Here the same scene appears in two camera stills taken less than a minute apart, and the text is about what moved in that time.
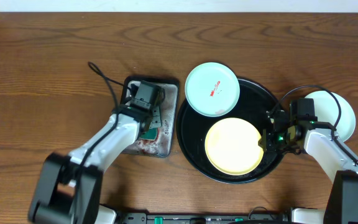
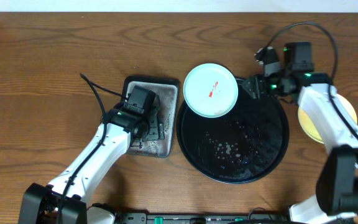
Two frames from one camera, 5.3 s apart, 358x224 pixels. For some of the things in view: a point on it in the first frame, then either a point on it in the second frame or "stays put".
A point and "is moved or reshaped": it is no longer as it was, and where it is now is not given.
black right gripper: (266, 142) -> (257, 91)
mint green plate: (212, 89) stays put
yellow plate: (232, 147) is moved or reshaped
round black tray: (255, 99) stays put
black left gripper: (157, 118) -> (158, 130)
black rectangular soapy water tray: (163, 145) stays put
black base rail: (204, 218) stays put
